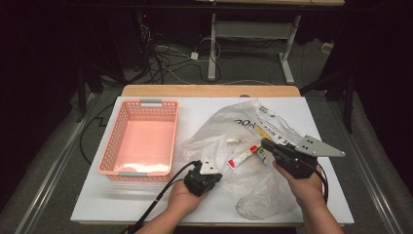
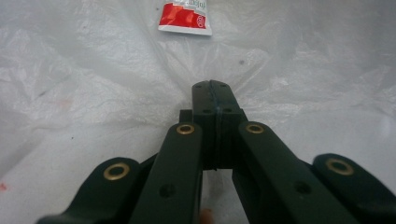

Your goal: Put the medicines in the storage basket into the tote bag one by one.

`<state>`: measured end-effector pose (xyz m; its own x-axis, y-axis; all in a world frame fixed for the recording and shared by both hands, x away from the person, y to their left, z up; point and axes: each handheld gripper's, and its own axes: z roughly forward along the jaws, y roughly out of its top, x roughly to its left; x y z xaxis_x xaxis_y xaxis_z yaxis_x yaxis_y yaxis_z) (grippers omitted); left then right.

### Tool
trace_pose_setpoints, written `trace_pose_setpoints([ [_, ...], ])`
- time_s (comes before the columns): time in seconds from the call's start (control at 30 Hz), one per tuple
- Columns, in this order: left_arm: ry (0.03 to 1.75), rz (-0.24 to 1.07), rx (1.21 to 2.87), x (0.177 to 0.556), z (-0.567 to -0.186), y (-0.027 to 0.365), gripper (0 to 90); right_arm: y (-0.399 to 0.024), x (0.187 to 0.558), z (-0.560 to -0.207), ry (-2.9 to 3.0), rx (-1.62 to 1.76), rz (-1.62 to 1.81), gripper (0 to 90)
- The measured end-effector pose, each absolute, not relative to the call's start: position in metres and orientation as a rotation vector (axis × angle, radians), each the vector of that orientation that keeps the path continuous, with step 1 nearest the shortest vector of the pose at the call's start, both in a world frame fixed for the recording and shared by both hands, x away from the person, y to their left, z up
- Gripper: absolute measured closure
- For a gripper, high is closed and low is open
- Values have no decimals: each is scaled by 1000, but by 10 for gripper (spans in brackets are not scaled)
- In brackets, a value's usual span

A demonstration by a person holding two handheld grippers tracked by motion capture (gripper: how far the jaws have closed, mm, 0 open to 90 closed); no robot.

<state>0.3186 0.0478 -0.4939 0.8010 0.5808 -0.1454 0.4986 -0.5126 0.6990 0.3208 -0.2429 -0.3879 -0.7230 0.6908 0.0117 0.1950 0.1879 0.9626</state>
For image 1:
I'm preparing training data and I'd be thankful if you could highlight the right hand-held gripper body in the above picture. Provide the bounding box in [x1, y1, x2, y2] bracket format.
[272, 135, 346, 180]

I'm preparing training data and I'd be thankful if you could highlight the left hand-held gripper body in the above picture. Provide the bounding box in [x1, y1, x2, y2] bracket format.
[183, 158, 219, 198]

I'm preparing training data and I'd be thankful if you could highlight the red and white toothpaste tube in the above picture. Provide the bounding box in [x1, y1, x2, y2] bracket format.
[226, 144, 261, 171]

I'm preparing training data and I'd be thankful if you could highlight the clear plastic smiley bag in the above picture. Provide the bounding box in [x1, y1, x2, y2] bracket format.
[180, 98, 309, 221]

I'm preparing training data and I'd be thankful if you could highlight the pink perforated plastic basket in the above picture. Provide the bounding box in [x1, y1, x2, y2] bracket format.
[96, 98, 180, 182]

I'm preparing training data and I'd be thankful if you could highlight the person's left hand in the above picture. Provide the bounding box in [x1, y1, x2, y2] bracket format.
[166, 179, 209, 218]

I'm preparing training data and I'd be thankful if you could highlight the person's right hand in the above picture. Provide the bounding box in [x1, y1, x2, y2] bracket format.
[272, 160, 325, 205]

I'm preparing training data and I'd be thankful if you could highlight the black metal stand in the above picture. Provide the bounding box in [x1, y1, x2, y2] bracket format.
[76, 13, 131, 124]
[300, 58, 357, 135]

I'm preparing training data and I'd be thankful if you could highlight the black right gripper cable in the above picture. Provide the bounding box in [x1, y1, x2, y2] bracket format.
[314, 164, 330, 205]

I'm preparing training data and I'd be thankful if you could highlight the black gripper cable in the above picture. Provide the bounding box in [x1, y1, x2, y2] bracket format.
[314, 164, 330, 205]
[123, 160, 200, 234]

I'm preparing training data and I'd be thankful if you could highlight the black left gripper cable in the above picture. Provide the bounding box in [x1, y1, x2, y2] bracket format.
[123, 160, 200, 234]

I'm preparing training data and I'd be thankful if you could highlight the aluminium floor rail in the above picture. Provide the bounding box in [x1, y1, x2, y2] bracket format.
[327, 97, 405, 234]
[14, 93, 100, 234]

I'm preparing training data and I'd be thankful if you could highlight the white metal desk frame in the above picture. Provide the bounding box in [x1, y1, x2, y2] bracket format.
[207, 13, 301, 85]

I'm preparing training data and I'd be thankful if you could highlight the tangle of floor cables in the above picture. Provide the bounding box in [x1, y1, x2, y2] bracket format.
[139, 22, 223, 86]

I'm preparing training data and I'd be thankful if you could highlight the black floor cable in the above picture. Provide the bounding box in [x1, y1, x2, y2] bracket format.
[79, 102, 115, 166]

